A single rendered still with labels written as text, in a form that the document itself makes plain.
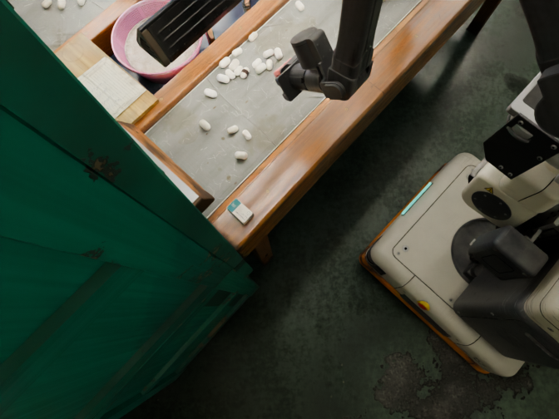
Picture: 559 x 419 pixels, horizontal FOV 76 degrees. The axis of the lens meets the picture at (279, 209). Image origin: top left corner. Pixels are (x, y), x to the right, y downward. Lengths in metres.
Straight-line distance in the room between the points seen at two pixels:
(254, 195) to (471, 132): 1.38
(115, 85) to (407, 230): 1.10
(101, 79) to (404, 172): 1.33
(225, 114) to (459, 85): 1.42
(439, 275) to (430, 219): 0.21
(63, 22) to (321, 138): 0.87
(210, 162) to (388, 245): 0.77
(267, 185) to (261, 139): 0.15
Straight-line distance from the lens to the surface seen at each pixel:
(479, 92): 2.18
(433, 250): 1.48
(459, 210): 1.55
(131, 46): 1.25
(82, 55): 1.24
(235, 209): 0.88
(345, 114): 1.01
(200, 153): 1.00
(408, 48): 1.17
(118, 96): 1.11
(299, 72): 0.83
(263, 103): 1.05
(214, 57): 1.12
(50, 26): 1.40
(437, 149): 1.94
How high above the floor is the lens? 1.63
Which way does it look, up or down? 75 degrees down
